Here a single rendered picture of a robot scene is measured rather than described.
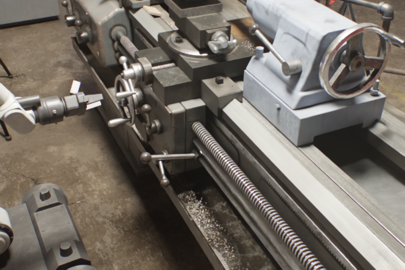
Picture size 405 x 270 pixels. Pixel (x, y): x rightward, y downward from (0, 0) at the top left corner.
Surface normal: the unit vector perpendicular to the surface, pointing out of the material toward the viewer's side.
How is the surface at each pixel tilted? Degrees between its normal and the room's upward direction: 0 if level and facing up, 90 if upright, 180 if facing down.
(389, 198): 13
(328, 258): 90
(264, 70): 62
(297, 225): 90
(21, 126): 99
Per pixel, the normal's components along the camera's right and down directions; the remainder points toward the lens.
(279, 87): -0.79, -0.20
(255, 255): 0.01, -0.83
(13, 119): 0.43, 0.62
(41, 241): -0.62, -0.43
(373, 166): -0.04, -0.65
